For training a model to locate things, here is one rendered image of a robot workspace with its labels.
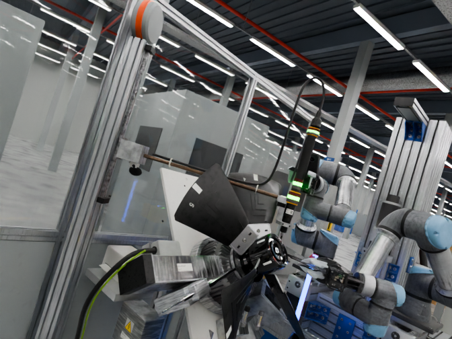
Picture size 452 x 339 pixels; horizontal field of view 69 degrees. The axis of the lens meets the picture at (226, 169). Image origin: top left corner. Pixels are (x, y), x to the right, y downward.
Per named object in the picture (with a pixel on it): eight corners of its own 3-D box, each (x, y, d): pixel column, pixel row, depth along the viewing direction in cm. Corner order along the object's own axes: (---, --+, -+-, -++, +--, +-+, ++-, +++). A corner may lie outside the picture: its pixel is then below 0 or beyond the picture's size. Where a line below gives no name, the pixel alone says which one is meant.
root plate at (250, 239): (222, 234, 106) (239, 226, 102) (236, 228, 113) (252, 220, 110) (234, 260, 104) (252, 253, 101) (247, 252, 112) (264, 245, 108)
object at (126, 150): (111, 157, 121) (118, 135, 121) (119, 159, 128) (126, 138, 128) (137, 165, 120) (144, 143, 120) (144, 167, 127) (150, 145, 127)
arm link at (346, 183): (356, 185, 177) (350, 237, 137) (335, 179, 181) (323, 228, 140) (362, 167, 172) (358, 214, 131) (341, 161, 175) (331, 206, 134)
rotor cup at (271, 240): (229, 247, 108) (260, 233, 102) (249, 237, 121) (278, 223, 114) (247, 290, 106) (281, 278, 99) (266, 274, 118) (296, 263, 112)
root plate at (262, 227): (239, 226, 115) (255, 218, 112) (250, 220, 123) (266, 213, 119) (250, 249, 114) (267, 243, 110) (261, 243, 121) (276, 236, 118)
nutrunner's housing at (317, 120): (278, 231, 116) (315, 107, 117) (277, 229, 120) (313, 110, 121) (288, 234, 116) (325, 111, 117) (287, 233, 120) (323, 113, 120)
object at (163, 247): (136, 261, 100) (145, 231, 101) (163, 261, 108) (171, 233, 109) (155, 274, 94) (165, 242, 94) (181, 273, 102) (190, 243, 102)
